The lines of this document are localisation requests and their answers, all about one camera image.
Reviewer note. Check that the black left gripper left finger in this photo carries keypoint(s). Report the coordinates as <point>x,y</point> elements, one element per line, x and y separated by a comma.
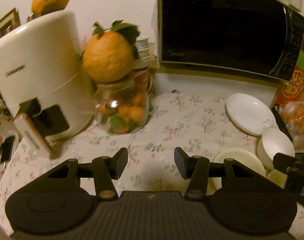
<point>105,170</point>

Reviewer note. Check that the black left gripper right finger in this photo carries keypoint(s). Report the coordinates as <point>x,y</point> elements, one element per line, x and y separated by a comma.
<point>196,169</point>

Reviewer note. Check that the white bowl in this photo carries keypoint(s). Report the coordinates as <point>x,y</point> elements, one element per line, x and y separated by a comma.
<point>273,141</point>

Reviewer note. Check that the cream bowl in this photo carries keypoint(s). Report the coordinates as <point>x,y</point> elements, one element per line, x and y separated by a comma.
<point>277,177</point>
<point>243,156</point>

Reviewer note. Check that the white plate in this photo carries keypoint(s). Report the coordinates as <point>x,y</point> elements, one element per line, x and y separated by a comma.
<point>249,114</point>

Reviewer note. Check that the floral tablecloth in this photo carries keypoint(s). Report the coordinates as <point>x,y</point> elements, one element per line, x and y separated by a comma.
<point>197,123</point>

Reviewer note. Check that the plastic bag of oranges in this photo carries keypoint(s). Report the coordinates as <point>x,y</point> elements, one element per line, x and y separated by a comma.
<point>293,116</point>

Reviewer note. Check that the glass jar of tangerines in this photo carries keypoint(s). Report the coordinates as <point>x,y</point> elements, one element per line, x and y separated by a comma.
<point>122,106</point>

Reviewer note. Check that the red gift box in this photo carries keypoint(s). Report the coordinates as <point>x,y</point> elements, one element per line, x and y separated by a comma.
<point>294,89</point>

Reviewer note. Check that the red labelled jar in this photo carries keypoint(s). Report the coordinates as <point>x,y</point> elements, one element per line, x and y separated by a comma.
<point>144,78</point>

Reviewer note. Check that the large orange pomelo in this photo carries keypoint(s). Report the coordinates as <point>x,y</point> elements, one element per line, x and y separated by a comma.
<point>110,53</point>

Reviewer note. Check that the white air fryer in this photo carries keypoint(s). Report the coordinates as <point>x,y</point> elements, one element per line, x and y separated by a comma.
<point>42,82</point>

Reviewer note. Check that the stacked white cups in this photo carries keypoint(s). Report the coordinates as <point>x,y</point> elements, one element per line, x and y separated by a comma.
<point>143,50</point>

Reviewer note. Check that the black microwave oven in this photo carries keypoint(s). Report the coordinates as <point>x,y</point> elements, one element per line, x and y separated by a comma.
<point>257,36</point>

